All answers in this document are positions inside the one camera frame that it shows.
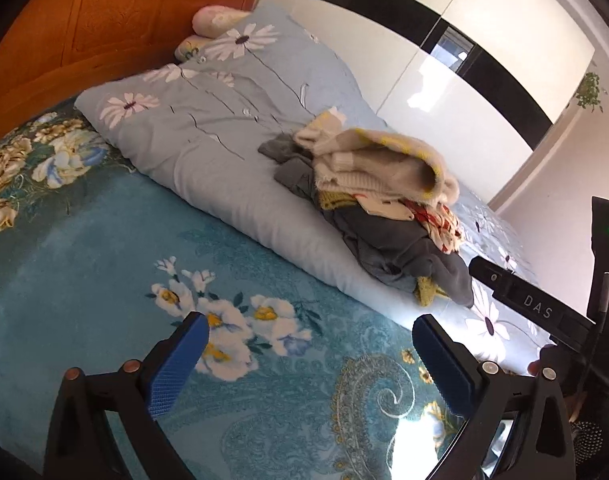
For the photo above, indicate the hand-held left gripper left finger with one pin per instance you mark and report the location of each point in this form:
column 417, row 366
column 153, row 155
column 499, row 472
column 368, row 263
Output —
column 177, row 365

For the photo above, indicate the green plant wall decal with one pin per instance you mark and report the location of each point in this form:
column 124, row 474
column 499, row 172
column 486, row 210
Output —
column 590, row 91

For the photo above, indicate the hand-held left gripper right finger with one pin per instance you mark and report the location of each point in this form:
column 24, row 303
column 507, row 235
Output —
column 444, row 365

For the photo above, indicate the cream paper tag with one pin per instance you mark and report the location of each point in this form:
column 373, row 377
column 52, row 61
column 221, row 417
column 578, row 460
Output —
column 384, row 209

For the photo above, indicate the red patterned garment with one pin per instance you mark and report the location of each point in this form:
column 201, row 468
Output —
column 439, row 227

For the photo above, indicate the teal floral bed sheet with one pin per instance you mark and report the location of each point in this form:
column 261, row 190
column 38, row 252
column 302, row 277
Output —
column 109, row 240

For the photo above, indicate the person's right hand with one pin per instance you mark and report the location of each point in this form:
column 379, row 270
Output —
column 534, row 367

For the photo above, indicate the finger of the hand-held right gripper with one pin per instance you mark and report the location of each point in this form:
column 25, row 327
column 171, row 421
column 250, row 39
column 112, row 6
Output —
column 534, row 305

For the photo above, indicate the grey daisy print quilt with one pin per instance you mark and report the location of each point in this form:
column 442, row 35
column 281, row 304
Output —
column 209, row 125

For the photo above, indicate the dark grey garment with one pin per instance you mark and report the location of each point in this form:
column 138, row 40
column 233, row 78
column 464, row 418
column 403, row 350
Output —
column 384, row 240

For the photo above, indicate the white wardrobe with black band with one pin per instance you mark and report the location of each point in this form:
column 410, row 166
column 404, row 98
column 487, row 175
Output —
column 484, row 90

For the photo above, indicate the yellow floral pillow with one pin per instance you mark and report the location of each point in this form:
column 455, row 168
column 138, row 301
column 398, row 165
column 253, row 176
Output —
column 187, row 47

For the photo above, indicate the orange wooden headboard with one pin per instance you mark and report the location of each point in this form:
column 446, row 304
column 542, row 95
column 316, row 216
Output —
column 84, row 25

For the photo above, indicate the pink white floral pillow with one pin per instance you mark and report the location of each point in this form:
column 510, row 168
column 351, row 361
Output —
column 214, row 19

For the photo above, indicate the mustard knitted garment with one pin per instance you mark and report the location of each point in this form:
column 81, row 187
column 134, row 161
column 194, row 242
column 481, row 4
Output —
column 337, row 200
column 429, row 290

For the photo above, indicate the cream sweater with yellow print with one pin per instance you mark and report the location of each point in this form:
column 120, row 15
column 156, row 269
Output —
column 384, row 160

